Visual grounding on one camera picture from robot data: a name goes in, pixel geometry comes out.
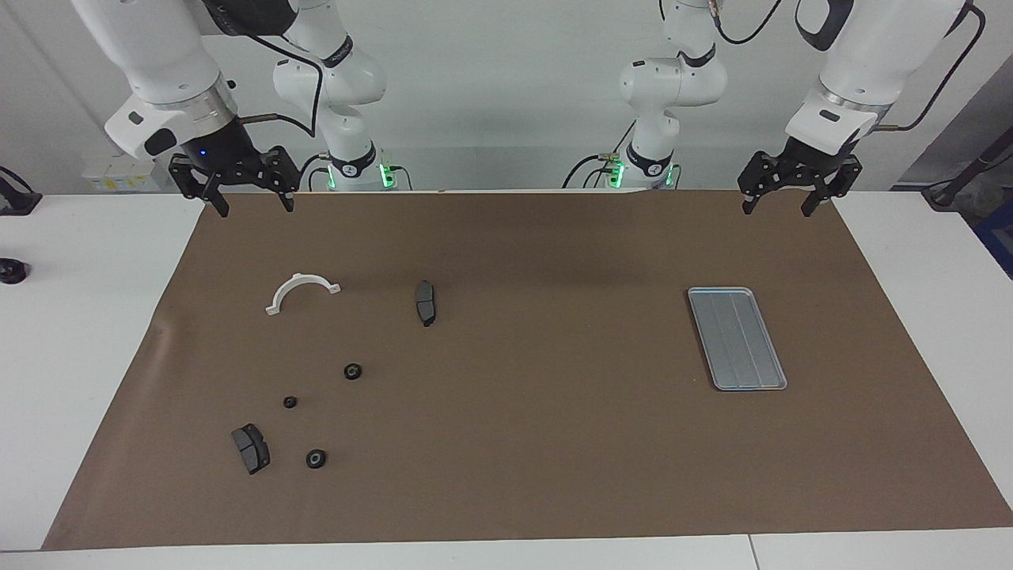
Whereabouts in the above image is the silver metal tray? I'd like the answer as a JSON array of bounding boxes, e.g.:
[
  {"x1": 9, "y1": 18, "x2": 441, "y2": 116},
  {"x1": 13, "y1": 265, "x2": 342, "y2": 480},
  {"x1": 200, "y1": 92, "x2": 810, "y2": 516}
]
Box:
[{"x1": 687, "y1": 287, "x2": 788, "y2": 392}]

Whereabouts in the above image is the black stand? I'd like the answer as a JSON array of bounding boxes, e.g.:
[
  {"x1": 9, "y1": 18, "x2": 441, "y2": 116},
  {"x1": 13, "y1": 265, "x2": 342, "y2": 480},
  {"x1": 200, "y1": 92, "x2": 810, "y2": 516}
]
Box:
[{"x1": 922, "y1": 131, "x2": 1013, "y2": 211}]

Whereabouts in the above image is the blue box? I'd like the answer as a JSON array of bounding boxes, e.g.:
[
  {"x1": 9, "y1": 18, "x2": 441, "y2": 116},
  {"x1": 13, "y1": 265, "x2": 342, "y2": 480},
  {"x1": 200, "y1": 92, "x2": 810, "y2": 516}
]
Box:
[{"x1": 973, "y1": 198, "x2": 1013, "y2": 279}]

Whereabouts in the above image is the black table clamp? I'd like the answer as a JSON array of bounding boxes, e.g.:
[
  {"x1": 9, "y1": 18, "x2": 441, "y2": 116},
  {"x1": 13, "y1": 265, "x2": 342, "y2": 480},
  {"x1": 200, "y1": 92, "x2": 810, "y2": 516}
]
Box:
[{"x1": 0, "y1": 166, "x2": 42, "y2": 216}]

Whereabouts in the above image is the wide dark brake pad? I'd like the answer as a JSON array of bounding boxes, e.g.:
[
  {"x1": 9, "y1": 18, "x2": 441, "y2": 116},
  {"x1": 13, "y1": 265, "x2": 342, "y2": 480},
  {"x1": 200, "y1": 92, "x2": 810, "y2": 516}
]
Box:
[{"x1": 231, "y1": 424, "x2": 271, "y2": 476}]

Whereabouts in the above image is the brown table mat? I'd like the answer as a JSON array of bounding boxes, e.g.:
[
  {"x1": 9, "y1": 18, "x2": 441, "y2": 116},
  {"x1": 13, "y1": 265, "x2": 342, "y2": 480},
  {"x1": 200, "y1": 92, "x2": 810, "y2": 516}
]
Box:
[{"x1": 41, "y1": 188, "x2": 1013, "y2": 551}]

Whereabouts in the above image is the black right base cable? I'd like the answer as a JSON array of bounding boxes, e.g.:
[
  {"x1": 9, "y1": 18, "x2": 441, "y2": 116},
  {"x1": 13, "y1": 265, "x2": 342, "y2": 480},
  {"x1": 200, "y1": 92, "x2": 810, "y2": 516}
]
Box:
[{"x1": 298, "y1": 154, "x2": 330, "y2": 192}]

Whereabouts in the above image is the black base cable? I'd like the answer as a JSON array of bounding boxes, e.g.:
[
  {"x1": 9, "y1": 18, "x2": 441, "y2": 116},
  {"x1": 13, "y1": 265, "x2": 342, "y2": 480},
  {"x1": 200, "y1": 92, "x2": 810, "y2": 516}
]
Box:
[
  {"x1": 562, "y1": 153, "x2": 618, "y2": 189},
  {"x1": 298, "y1": 154, "x2": 330, "y2": 192}
]

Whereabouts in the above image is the white curved plastic bracket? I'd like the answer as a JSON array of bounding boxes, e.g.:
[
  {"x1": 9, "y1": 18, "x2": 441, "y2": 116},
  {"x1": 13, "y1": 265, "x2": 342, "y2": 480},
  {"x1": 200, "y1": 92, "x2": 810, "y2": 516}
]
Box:
[{"x1": 265, "y1": 272, "x2": 342, "y2": 317}]

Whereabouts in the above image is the white wall socket box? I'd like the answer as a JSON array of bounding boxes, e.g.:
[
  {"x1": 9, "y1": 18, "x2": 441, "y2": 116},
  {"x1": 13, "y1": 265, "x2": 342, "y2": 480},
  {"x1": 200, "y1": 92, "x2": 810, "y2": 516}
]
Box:
[{"x1": 82, "y1": 154, "x2": 171, "y2": 193}]

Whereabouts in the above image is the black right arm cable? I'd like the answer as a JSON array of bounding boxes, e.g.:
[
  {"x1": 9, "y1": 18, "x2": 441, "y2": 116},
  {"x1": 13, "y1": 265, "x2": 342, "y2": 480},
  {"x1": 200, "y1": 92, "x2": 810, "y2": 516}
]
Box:
[{"x1": 236, "y1": 30, "x2": 325, "y2": 137}]

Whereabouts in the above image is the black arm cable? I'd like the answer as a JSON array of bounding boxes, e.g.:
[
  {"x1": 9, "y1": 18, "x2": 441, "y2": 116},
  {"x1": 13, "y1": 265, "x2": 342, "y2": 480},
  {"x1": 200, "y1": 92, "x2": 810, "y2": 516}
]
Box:
[
  {"x1": 875, "y1": 4, "x2": 988, "y2": 131},
  {"x1": 236, "y1": 30, "x2": 325, "y2": 137}
]

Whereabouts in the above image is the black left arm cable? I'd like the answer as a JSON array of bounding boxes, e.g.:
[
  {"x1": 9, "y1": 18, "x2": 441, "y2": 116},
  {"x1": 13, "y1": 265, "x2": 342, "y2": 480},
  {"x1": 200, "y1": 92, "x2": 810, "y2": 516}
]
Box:
[{"x1": 875, "y1": 4, "x2": 988, "y2": 131}]

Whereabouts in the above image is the black left base cable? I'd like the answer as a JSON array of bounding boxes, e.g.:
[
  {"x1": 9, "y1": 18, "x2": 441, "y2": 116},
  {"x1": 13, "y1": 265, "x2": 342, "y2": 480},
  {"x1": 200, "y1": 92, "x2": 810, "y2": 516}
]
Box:
[{"x1": 562, "y1": 153, "x2": 618, "y2": 189}]

